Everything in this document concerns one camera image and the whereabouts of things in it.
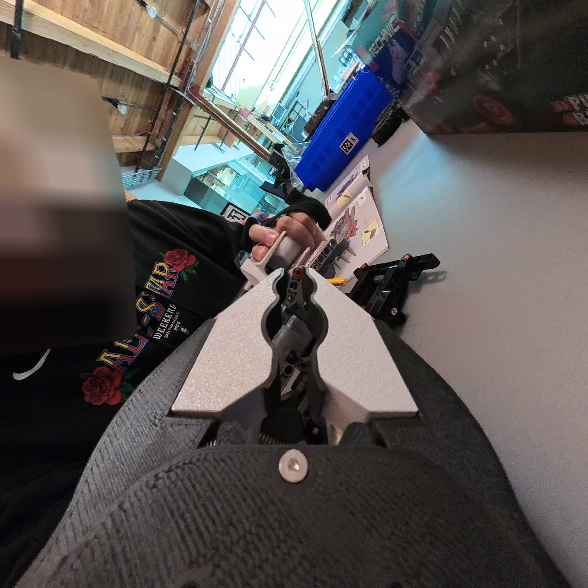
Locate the person's left hand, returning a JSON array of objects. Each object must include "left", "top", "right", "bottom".
[{"left": 248, "top": 213, "right": 327, "bottom": 263}]

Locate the grey desk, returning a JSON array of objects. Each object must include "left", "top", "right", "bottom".
[{"left": 294, "top": 117, "right": 588, "bottom": 588}]

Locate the metal balcony railing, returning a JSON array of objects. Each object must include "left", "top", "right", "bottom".
[{"left": 121, "top": 167, "right": 162, "bottom": 190}]

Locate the black printed toy box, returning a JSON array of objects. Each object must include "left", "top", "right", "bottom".
[{"left": 354, "top": 0, "right": 588, "bottom": 136}]

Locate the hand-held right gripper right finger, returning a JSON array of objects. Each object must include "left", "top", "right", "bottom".
[{"left": 303, "top": 268, "right": 420, "bottom": 439}]

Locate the person's left forearm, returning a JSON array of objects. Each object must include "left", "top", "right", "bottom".
[{"left": 193, "top": 204, "right": 260, "bottom": 285}]

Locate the crumpled clear plastic bag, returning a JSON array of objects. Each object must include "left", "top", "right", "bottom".
[{"left": 279, "top": 138, "right": 315, "bottom": 191}]

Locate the building instruction booklet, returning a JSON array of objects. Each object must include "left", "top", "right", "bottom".
[{"left": 324, "top": 155, "right": 390, "bottom": 259}]

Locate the black toy tyre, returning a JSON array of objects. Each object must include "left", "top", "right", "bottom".
[{"left": 371, "top": 100, "right": 410, "bottom": 145}]

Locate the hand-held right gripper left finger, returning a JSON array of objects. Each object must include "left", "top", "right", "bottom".
[{"left": 170, "top": 269, "right": 288, "bottom": 439}]

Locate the blue bin with white tag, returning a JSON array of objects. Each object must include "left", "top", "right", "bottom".
[{"left": 294, "top": 68, "right": 396, "bottom": 194}]

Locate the brick-built toy vehicle chassis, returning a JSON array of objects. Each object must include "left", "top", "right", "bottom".
[{"left": 271, "top": 236, "right": 442, "bottom": 444}]

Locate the black swivel chair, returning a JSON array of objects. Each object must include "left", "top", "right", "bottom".
[{"left": 261, "top": 142, "right": 295, "bottom": 196}]

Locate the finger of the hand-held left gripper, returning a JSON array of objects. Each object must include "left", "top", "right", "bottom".
[{"left": 236, "top": 234, "right": 286, "bottom": 293}]

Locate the bright tall window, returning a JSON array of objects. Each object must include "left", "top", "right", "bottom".
[{"left": 211, "top": 0, "right": 343, "bottom": 108}]

